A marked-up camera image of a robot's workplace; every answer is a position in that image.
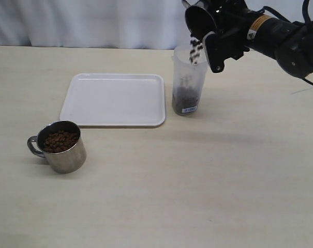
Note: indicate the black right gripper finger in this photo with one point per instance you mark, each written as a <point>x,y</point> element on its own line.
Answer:
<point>201,4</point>

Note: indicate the steel mug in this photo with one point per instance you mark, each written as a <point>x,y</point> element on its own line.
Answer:
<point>63,162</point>
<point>199,21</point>

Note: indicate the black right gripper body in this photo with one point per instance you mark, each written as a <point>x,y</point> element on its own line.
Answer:
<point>227,38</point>

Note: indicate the white curtain backdrop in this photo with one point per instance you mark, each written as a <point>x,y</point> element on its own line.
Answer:
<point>156,25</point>

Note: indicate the white plastic tray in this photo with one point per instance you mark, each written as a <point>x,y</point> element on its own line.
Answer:
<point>115,100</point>

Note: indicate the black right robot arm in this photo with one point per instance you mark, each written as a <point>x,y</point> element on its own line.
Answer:
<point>289,43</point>

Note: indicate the translucent plastic container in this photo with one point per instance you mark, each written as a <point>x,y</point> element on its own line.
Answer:
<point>188,79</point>

